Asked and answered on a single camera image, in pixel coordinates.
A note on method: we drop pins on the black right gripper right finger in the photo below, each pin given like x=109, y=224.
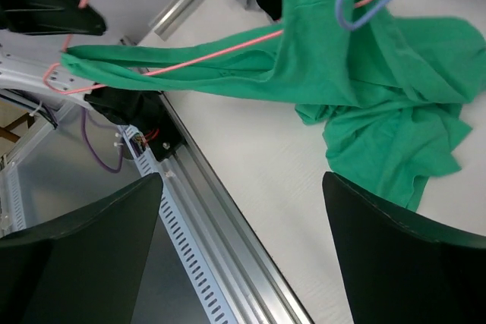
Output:
x=400, y=267

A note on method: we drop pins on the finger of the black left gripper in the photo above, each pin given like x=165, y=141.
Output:
x=50, y=17

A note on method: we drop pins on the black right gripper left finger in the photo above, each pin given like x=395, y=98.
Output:
x=84, y=266

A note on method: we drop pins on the green tank top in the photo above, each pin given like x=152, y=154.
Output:
x=389, y=93

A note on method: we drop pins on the pink hanger of green top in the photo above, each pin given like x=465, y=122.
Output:
x=190, y=62

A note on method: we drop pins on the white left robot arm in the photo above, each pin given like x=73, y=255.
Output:
x=25, y=74

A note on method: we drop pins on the white slotted cable duct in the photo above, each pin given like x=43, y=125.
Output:
x=178, y=285

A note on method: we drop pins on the aluminium table edge rail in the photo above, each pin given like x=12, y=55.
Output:
x=256, y=289

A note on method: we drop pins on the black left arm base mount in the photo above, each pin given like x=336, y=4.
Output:
x=143, y=110

